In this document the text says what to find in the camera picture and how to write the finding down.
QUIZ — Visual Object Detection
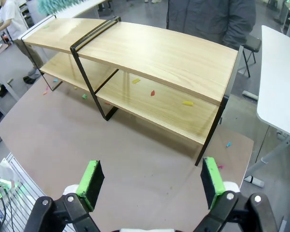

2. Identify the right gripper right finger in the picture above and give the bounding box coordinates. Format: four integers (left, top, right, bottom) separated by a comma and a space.
194, 157, 280, 232

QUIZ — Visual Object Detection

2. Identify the thin black cable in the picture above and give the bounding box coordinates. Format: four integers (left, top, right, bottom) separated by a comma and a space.
0, 190, 18, 232

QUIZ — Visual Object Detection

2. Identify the teal fluffy duster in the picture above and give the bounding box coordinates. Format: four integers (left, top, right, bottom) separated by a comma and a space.
37, 0, 85, 15

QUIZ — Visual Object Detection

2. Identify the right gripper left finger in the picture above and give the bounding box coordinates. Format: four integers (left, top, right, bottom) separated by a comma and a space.
24, 159, 105, 232

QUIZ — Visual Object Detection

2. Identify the person in dark jacket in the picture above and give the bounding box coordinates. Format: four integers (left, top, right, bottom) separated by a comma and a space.
166, 0, 257, 50

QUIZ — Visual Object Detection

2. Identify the wooden shelf unit black frame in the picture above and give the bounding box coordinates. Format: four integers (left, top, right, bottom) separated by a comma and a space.
72, 18, 244, 167
20, 14, 120, 121

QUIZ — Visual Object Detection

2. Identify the black stool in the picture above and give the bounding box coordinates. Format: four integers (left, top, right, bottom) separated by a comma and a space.
240, 36, 263, 78

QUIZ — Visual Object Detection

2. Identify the person in white shirt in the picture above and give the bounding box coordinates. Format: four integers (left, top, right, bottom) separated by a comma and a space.
0, 0, 44, 84

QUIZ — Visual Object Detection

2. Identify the white slotted mounting plate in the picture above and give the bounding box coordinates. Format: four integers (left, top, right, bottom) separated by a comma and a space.
2, 157, 71, 232

